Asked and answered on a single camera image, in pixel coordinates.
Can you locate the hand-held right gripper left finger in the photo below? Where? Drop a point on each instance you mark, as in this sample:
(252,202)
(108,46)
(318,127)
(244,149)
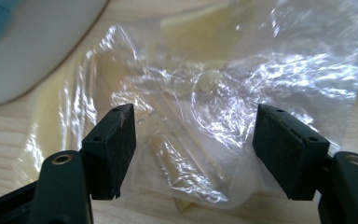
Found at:
(108,161)

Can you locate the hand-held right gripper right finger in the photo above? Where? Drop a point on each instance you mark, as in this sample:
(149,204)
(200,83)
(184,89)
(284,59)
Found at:
(289,155)

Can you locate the clear plastic bag with flap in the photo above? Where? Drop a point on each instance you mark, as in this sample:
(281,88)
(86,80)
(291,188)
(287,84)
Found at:
(223,112)

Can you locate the small pale yellow piece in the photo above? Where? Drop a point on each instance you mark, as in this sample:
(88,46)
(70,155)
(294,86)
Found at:
(209,81)

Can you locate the white round container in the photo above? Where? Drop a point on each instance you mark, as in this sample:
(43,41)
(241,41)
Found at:
(43,46)

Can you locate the pale yellow paper sheet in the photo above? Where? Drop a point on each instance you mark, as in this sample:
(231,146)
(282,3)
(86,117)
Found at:
(192,34)

